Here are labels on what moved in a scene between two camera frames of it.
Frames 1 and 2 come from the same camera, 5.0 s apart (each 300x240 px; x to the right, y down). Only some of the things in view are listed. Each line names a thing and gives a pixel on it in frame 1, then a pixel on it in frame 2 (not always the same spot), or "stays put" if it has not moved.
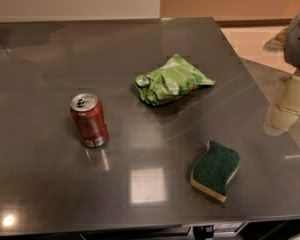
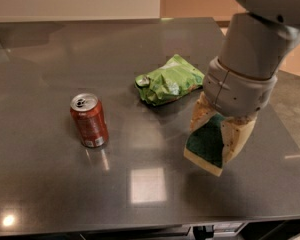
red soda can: [89, 115] stays put
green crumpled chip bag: [170, 82] stays put
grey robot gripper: [298, 42] -> [237, 91]
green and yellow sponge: [211, 172] -> [204, 145]
